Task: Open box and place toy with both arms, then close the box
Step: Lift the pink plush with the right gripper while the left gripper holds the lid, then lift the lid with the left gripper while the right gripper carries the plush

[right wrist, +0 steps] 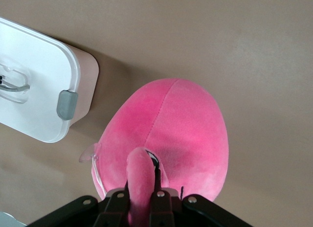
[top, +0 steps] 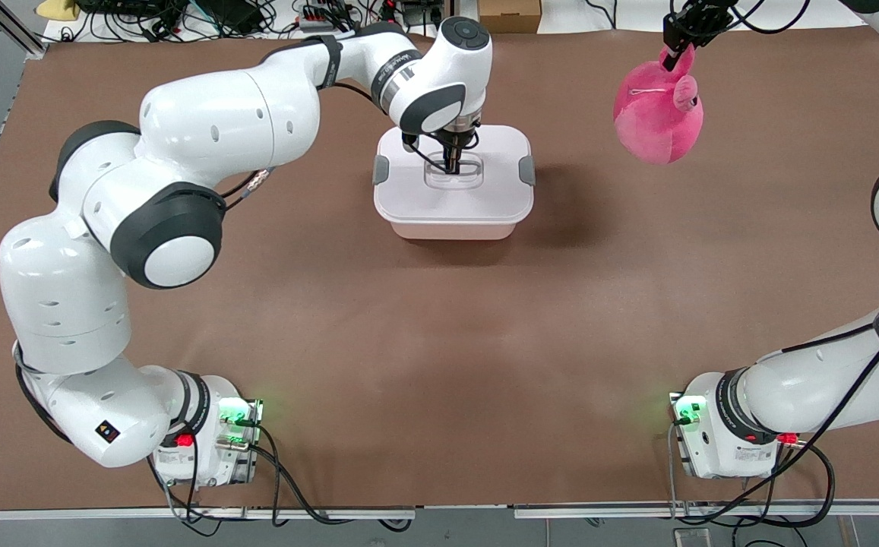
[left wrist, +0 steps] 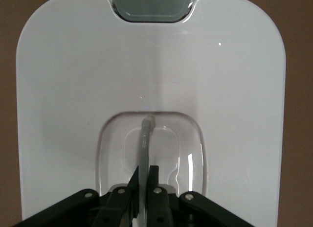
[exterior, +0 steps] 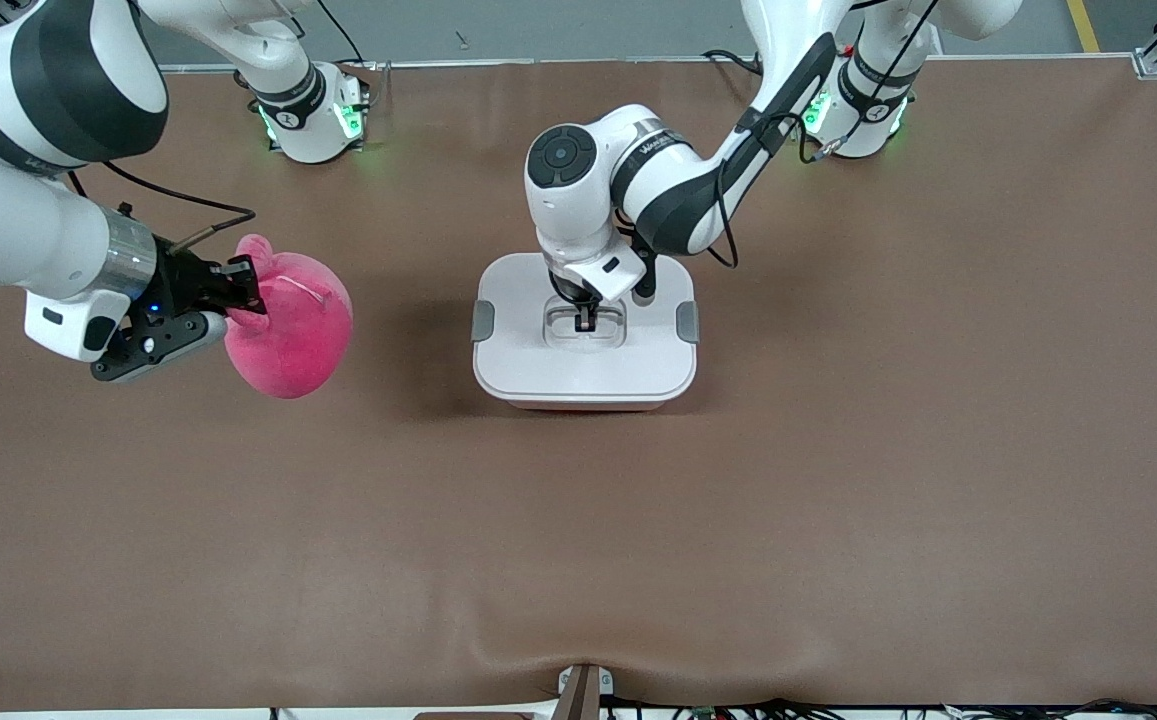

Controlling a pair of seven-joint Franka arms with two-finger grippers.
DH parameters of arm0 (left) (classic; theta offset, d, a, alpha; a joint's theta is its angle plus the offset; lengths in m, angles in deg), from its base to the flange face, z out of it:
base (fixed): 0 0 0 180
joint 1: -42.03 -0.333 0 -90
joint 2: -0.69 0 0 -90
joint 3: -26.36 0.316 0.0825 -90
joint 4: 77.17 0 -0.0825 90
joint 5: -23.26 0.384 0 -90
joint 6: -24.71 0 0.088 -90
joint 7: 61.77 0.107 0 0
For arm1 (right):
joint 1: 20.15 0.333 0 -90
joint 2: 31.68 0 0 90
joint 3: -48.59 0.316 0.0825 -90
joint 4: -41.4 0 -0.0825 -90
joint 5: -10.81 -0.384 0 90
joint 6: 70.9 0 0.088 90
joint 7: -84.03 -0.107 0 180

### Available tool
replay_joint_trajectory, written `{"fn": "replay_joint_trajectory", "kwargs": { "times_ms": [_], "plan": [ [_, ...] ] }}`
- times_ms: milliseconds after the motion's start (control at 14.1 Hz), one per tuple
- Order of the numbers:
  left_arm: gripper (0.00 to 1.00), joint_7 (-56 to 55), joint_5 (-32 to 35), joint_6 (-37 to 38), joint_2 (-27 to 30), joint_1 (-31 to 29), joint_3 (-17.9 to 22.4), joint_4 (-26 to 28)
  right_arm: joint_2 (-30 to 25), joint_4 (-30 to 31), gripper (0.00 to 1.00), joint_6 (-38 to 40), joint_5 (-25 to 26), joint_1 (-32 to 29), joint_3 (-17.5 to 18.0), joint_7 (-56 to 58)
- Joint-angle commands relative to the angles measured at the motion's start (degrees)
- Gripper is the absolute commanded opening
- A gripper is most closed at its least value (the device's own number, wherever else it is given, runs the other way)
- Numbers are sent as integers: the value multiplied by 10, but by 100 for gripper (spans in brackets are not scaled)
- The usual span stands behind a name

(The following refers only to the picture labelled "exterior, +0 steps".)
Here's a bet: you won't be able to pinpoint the black cable bundle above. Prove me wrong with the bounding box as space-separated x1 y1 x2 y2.
598 697 864 720
938 697 1157 720

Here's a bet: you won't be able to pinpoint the white box lid grey latches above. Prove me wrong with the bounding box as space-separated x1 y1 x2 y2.
471 253 699 406

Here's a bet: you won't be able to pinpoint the pink plastic storage box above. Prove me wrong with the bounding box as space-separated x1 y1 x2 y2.
503 398 674 413

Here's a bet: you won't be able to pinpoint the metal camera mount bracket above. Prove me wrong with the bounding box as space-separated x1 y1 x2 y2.
553 663 615 720

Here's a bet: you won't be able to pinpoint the pink plush toy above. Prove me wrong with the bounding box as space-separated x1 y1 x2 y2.
223 234 354 400

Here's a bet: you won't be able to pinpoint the black right arm base cable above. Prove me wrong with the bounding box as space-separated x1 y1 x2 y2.
313 0 371 69

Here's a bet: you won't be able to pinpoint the black left arm base cables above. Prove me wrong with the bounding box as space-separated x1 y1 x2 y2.
703 48 771 79

